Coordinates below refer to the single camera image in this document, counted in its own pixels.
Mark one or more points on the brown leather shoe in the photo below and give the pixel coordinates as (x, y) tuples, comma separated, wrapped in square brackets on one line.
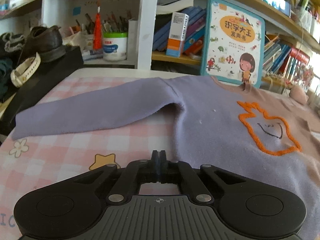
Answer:
[(45, 45)]

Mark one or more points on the white storage box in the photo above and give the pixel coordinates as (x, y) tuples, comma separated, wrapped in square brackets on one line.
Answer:
[(305, 21)]

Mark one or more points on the bunch of pens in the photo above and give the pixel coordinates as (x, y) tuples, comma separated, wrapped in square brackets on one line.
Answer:
[(110, 23)]

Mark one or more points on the pink checkered tablecloth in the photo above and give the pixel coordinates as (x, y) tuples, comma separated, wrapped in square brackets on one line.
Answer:
[(75, 152)]

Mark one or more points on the hanging charm with red tassel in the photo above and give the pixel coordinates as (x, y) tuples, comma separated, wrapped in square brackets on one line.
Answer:
[(98, 35)]

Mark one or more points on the thick red dictionary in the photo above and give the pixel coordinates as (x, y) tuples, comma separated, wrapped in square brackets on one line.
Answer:
[(298, 56)]

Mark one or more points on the smartphone with lit screen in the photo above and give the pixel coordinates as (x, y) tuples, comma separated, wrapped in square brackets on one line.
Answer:
[(275, 1)]

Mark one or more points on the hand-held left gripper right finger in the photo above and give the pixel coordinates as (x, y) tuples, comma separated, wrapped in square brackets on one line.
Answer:
[(163, 166)]

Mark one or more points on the white toothbrush box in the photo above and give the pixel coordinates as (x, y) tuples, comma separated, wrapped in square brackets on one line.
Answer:
[(176, 35)]

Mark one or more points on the pink and purple sweater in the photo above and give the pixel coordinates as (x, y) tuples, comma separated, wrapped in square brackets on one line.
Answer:
[(212, 130)]

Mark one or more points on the white and wooden bookshelf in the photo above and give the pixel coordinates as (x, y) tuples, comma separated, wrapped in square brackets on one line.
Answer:
[(147, 30)]

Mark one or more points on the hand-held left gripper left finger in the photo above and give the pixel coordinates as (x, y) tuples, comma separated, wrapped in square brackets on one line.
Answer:
[(155, 166)]

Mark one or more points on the teal children's sound book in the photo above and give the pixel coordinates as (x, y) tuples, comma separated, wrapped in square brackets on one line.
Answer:
[(232, 42)]

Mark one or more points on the row of leaning thin books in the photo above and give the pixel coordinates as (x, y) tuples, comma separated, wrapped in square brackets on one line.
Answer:
[(275, 55)]

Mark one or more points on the pink plush toy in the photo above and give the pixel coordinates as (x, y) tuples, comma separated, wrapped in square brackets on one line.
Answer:
[(298, 95)]

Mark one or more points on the leaning blue books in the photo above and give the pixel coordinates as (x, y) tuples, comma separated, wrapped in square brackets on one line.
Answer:
[(195, 25)]

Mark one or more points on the dark knitted slipper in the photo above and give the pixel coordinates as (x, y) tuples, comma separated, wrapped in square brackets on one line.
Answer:
[(12, 42)]

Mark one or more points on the thick white book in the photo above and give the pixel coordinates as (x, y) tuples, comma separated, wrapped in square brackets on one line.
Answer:
[(175, 5)]

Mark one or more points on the white and green tin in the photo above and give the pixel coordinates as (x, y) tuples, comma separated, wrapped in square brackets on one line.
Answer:
[(115, 47)]

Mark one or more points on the white woven wristband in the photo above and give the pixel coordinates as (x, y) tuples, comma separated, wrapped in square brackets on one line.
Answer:
[(26, 70)]

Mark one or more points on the colourful ornament tree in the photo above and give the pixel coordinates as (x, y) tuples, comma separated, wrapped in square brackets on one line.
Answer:
[(303, 76)]

